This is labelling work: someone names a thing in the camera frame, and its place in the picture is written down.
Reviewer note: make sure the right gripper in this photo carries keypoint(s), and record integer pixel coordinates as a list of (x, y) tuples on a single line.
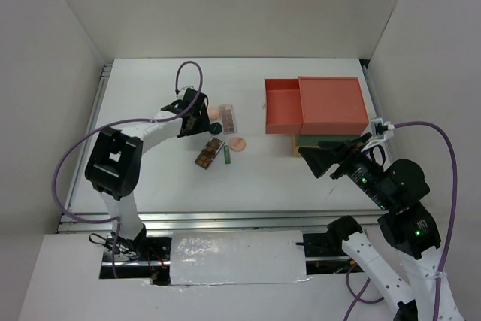
[(319, 157)]

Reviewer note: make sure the pink eyeshadow palette clear case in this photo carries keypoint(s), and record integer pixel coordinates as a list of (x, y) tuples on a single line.
[(227, 117)]

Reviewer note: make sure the brown eyeshadow palette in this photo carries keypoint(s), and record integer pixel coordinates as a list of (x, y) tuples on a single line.
[(209, 152)]

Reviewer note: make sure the dark green round compact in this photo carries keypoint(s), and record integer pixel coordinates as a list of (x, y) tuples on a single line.
[(215, 128)]

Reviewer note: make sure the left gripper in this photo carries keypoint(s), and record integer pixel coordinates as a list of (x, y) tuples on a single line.
[(204, 123)]

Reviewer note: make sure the round pink powder puff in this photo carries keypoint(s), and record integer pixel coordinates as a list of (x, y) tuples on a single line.
[(237, 144)]

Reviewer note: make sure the aluminium right rail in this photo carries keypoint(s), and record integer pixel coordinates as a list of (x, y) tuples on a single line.
[(364, 65)]

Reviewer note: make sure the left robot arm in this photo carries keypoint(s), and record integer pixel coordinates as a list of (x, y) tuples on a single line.
[(114, 165)]

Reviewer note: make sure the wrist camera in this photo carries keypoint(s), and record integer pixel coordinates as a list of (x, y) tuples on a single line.
[(181, 93), (381, 131)]

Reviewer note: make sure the white cover plate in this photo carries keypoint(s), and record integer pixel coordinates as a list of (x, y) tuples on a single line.
[(223, 258)]

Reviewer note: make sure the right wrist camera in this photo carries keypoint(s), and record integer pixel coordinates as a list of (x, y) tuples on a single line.
[(381, 131)]

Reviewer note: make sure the coral top drawer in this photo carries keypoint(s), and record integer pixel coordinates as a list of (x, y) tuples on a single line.
[(283, 113)]

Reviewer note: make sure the peach makeup sponge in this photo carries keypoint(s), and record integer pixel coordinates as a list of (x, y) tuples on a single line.
[(213, 112)]

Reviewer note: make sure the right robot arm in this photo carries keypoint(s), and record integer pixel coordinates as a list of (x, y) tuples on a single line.
[(406, 225)]

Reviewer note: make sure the green drawer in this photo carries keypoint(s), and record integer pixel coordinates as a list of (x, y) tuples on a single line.
[(313, 140)]

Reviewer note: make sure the aluminium front rail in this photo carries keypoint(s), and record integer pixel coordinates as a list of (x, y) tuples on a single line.
[(310, 221)]

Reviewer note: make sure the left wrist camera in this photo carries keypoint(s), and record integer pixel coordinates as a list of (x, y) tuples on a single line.
[(181, 93)]

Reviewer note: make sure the green lipstick tube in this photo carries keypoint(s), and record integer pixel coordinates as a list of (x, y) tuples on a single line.
[(227, 157)]

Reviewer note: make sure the coral drawer cabinet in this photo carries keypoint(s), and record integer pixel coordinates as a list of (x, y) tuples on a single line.
[(332, 106)]

